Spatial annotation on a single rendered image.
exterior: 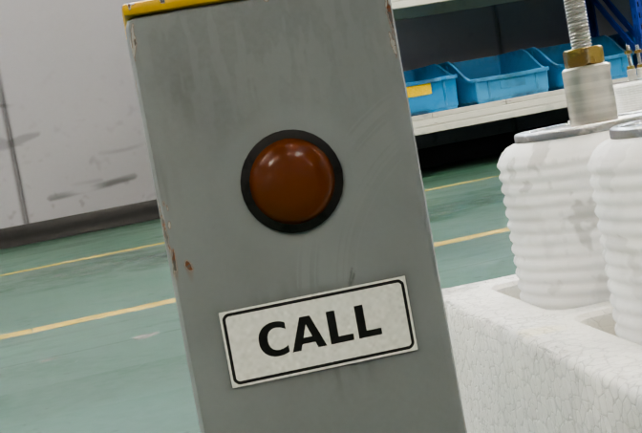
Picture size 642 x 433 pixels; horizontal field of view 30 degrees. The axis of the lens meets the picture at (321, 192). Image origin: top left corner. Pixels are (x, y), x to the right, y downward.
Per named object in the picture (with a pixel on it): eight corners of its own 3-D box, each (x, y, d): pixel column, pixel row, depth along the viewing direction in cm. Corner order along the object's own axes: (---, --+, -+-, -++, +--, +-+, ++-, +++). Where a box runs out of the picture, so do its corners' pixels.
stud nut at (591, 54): (610, 61, 56) (608, 43, 56) (599, 62, 55) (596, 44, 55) (570, 68, 57) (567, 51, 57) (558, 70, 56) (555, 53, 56)
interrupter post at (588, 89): (629, 129, 57) (617, 59, 56) (613, 134, 55) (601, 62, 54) (580, 136, 58) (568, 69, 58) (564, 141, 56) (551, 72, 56)
